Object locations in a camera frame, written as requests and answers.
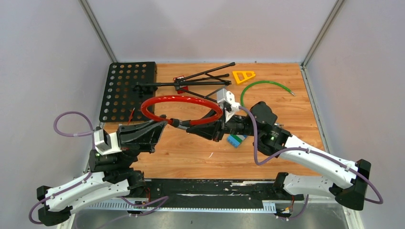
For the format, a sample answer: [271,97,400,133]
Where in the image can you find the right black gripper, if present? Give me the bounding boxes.
[186,104,260,141]

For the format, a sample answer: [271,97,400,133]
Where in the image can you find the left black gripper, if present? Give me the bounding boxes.
[117,117,170,168]

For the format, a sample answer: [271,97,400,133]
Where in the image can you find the red cable lock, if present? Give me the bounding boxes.
[140,95,224,127]

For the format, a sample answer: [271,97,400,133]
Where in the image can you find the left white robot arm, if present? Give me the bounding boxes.
[29,120,167,226]

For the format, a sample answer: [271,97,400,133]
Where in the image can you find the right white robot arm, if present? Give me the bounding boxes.
[187,101,371,211]

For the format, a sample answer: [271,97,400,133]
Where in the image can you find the blue green white brick stack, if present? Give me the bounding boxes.
[227,135,247,148]

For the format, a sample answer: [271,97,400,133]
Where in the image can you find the black perforated music stand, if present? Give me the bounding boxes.
[99,62,235,123]

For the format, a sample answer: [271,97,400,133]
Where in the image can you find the red label card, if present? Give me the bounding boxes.
[173,75,189,94]

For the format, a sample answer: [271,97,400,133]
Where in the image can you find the yellow plastic triangle piece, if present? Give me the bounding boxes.
[232,71,256,85]

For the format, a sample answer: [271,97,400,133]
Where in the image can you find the red tag with cord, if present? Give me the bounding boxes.
[127,108,135,125]

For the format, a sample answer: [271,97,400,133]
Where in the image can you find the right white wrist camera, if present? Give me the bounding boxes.
[216,88,241,123]

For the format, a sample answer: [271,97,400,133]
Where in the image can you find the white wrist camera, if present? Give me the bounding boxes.
[93,129,122,156]
[216,88,241,123]

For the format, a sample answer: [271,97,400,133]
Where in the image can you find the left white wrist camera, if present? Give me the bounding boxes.
[93,129,122,156]

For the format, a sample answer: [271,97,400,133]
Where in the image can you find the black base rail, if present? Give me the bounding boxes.
[128,179,304,209]

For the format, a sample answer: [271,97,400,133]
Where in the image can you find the green cable lock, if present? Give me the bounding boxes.
[240,80,297,108]

